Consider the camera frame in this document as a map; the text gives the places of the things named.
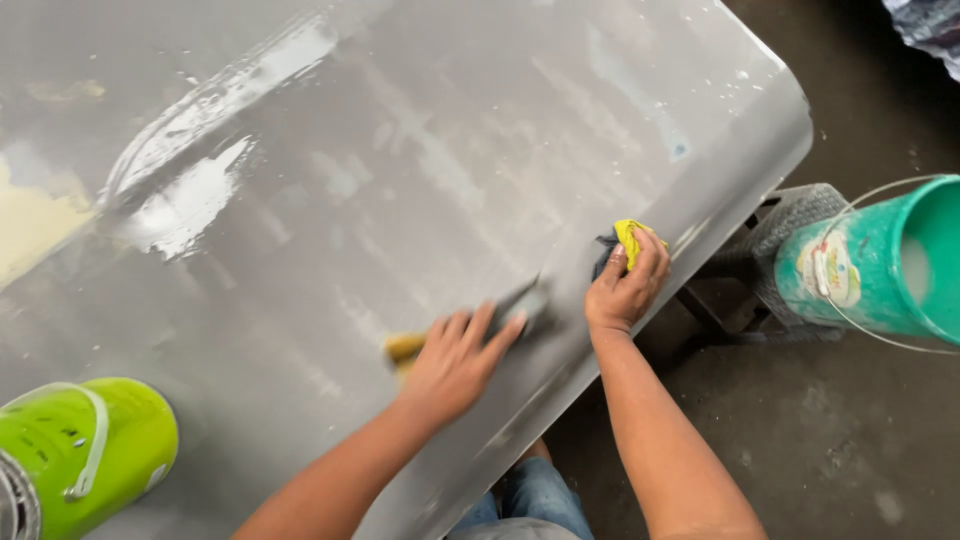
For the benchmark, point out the dark grey plastic stool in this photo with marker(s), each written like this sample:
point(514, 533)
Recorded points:
point(780, 225)

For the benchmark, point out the person's left fingers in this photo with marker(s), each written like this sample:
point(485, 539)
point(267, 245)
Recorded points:
point(480, 330)

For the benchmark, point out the grey sanding block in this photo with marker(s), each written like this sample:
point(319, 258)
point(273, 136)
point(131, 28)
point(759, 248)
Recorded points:
point(526, 304)

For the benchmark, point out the person's right hand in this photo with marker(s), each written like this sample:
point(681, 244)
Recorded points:
point(622, 300)

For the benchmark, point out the crumpled plastic sheet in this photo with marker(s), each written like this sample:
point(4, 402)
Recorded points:
point(930, 30)

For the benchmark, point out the large grey car body panel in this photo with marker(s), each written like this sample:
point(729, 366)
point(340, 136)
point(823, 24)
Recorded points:
point(420, 150)

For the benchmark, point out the person's left hand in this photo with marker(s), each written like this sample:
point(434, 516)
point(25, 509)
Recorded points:
point(450, 375)

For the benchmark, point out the person's blue jeans leg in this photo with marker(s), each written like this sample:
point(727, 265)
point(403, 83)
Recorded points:
point(536, 495)

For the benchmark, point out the yellow and grey cloth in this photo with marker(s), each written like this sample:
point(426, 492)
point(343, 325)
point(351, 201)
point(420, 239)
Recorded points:
point(627, 232)

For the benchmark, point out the lime green plastic container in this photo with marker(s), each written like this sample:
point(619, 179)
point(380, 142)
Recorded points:
point(82, 442)

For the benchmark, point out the silver metal round object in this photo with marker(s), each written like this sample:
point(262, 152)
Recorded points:
point(15, 502)

